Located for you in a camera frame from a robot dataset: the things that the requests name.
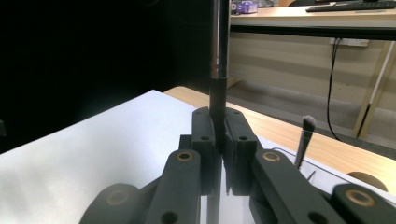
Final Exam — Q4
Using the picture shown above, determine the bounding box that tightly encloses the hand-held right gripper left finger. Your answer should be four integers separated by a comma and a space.
179, 105, 223, 197

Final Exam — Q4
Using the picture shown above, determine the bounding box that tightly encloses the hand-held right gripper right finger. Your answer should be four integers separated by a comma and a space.
223, 106, 264, 197

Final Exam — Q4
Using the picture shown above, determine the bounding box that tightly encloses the black makeup brush pale tip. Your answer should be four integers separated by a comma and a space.
293, 114, 318, 171

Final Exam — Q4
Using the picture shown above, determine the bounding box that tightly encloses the white table sheet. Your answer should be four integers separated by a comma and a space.
0, 89, 396, 224

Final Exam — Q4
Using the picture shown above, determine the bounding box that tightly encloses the black horizontal bar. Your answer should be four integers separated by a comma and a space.
229, 24, 396, 42

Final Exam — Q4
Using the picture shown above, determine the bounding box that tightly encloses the purple box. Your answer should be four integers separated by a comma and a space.
231, 0, 260, 15

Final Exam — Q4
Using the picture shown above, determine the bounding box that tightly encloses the wooden office desk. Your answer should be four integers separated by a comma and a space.
229, 0, 396, 31

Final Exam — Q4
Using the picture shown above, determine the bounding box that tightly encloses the wooden desk leg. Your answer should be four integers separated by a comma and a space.
352, 40, 396, 140

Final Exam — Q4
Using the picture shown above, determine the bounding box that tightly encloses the black keyboard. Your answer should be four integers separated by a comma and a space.
304, 0, 396, 13

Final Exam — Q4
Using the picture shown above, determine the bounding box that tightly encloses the black wall cable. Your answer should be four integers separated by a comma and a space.
325, 37, 345, 144

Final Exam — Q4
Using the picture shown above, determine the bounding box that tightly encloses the white wall socket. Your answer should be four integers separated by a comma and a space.
329, 37, 371, 48

